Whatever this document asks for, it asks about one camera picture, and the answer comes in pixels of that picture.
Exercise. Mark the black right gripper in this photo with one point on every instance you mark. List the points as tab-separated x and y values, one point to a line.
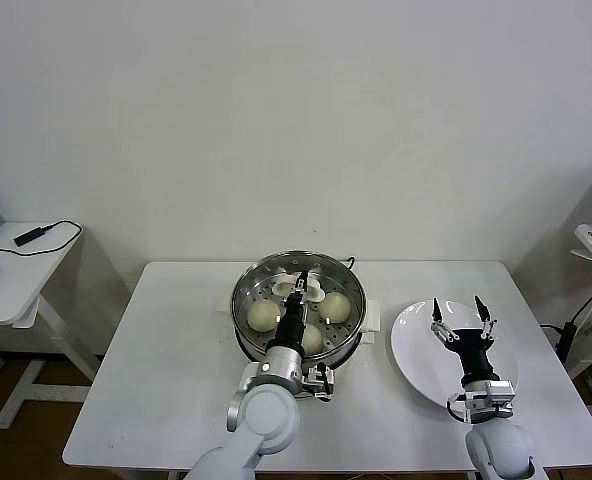
476	355

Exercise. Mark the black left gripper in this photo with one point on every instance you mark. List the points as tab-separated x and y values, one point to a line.
292	327

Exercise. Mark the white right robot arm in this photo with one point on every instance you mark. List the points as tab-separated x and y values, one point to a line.
498	445

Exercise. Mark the white round plate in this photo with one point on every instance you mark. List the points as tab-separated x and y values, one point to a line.
416	350

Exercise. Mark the black adapter box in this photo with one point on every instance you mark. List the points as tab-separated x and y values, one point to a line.
28	235

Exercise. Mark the white side table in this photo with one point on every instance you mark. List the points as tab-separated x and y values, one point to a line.
6	295

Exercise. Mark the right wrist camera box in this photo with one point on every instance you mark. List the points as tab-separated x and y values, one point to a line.
491	397

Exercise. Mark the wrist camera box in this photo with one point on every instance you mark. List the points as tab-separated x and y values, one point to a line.
320	380
491	397

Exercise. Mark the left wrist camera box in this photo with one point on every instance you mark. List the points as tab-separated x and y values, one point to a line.
320	380

